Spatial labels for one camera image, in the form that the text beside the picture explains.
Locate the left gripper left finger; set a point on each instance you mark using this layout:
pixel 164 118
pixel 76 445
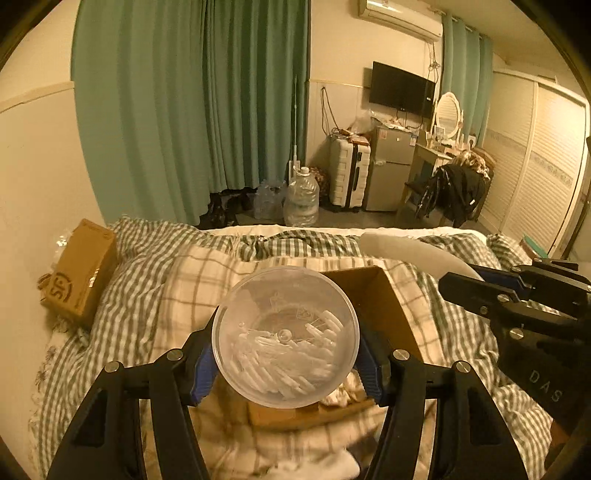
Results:
pixel 200 368

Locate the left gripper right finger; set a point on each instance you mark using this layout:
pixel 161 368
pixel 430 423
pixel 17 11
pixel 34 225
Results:
pixel 373 365

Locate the clear round cotton swab container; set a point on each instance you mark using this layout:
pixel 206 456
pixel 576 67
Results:
pixel 285 337

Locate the white tube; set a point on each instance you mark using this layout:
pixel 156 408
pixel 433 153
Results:
pixel 427 258

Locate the open cardboard box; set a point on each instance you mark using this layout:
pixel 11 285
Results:
pixel 379 309

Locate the green checked duvet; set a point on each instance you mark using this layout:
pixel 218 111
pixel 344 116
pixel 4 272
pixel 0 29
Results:
pixel 129 295

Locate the chair with black clothes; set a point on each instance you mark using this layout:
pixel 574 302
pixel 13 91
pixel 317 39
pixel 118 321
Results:
pixel 458 189

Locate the closed brown shipping box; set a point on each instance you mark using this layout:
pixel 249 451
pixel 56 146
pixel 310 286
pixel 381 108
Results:
pixel 85 267

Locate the large water bottle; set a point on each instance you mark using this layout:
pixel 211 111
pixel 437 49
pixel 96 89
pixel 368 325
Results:
pixel 300 208

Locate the crumpled clear plastic bottle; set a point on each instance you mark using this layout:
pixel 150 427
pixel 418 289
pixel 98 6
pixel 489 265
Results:
pixel 268 200

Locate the white wardrobe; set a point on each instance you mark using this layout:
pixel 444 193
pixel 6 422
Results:
pixel 536 133

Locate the white dressing table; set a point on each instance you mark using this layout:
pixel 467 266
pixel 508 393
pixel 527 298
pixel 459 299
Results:
pixel 425 162

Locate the white suitcase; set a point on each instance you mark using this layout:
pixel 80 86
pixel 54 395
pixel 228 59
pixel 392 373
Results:
pixel 349 161

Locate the small grey refrigerator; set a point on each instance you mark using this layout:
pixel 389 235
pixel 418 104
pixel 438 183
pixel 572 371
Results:
pixel 391 157

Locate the oval white mirror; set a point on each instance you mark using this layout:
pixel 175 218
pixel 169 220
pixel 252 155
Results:
pixel 448 116

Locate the green curtain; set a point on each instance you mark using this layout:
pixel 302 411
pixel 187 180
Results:
pixel 468 73
pixel 177 100

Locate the white air conditioner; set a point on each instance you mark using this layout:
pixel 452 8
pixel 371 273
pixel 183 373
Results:
pixel 402 18

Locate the black wall television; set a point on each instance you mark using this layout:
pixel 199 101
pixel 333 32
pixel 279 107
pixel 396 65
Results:
pixel 401 90

